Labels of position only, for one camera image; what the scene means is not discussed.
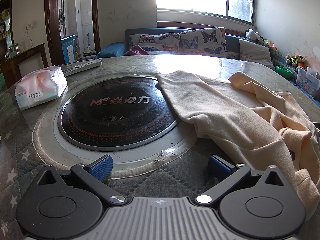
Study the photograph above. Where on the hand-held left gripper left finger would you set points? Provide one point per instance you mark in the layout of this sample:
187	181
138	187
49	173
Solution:
101	168

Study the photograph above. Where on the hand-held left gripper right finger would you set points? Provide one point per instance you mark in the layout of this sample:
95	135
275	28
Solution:
220	167

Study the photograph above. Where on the cream long-sleeve shirt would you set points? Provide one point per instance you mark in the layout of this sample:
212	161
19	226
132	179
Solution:
225	105

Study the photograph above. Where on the round black induction cooktop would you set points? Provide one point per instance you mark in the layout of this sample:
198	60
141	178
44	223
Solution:
112	120

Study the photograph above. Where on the white tissue pack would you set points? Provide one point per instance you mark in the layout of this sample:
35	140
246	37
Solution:
40	87

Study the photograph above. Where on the white remote control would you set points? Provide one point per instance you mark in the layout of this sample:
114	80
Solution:
85	66

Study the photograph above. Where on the green plastic bowl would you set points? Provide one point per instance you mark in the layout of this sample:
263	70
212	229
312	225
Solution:
283	70

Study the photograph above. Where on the grey plain pillow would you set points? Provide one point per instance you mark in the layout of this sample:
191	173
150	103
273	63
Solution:
255	51

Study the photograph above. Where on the clear plastic storage box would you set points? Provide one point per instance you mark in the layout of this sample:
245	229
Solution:
306	81

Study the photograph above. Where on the light blue cabinet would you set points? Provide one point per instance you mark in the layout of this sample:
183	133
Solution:
67	50

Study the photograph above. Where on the magenta cloth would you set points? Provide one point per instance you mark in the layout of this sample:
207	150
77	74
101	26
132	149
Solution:
136	50

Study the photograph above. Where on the blue corner sofa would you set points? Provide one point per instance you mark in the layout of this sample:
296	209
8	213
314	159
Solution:
232	41

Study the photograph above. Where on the square butterfly print pillow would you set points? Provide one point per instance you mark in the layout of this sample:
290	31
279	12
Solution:
200	40

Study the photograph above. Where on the monkey plush toys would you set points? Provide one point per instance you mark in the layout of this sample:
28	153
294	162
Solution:
295	60

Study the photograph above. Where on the pink and green toy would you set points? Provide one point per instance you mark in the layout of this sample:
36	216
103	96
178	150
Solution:
270	45

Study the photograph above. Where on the dark wooden side table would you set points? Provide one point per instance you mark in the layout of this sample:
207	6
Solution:
32	55

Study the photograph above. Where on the panda plush toy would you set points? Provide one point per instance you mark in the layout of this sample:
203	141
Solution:
251	33

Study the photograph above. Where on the long butterfly print pillow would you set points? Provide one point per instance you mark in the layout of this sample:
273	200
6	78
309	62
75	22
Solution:
152	40

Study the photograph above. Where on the window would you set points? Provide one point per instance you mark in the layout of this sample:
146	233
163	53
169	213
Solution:
240	2

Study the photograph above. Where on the dark wooden door frame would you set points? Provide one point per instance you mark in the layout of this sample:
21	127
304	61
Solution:
51	17

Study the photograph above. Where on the wooden wall shelf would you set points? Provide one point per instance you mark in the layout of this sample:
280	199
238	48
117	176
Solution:
6	17

